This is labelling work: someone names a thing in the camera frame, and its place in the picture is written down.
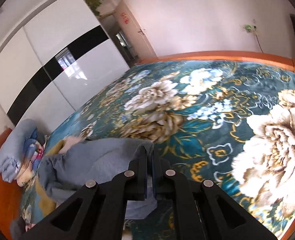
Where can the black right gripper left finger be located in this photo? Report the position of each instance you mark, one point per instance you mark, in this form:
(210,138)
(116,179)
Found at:
(96,212)

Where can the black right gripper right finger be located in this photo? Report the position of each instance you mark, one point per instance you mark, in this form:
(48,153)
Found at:
(203,210)

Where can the grey-blue knit sweater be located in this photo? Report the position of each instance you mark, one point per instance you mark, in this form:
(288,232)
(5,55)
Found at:
(99,160)

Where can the mustard yellow fuzzy garment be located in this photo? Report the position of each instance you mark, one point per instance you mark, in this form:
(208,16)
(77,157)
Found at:
(47,187)

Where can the beige pink knit garment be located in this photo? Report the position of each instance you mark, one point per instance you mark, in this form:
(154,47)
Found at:
(68,142)

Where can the folded floral patterned bedding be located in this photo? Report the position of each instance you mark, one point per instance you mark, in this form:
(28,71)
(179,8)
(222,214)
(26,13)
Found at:
(32,157)

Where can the teal floral bed blanket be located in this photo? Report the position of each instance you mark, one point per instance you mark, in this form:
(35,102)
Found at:
(227,121)

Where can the folded light blue quilt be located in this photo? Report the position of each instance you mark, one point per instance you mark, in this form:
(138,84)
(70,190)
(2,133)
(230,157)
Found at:
(20,145)

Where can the white and black wardrobe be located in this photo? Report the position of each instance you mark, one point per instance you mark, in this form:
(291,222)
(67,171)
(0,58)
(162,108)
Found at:
(55,63)

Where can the pink room door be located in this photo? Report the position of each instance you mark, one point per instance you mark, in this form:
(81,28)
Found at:
(133,31)

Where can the green potted plant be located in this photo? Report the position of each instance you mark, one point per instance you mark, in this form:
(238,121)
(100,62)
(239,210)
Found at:
(93,5)

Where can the orange wooden bed frame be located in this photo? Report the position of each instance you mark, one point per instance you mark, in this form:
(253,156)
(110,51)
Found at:
(147,219)

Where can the wall socket with green plug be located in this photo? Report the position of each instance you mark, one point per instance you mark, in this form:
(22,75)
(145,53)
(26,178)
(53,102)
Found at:
(252,29)

